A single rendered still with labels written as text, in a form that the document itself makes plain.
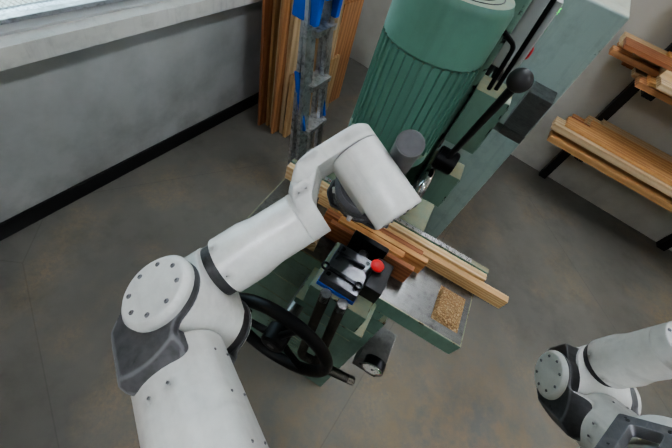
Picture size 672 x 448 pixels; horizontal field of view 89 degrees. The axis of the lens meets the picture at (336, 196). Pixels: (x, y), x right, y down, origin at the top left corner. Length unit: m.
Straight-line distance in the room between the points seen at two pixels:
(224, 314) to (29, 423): 1.42
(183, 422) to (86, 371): 1.44
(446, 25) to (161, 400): 0.53
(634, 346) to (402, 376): 1.29
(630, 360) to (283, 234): 0.52
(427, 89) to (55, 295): 1.72
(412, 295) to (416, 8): 0.63
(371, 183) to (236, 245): 0.16
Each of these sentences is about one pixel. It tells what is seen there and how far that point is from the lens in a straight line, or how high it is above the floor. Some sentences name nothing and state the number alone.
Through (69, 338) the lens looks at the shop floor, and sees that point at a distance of 1.83.
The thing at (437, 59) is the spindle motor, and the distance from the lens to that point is 0.56.
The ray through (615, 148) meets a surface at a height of 0.63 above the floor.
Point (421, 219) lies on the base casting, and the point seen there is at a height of 0.80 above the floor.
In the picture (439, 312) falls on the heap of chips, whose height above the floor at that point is 0.91.
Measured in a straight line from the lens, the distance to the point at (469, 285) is 0.98.
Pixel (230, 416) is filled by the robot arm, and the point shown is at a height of 1.30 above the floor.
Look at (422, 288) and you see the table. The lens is 0.93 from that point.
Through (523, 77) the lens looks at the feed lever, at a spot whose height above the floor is 1.45.
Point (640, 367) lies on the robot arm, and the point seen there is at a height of 1.24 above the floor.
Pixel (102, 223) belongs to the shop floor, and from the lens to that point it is 2.07.
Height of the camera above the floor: 1.64
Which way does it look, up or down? 48 degrees down
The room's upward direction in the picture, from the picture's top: 22 degrees clockwise
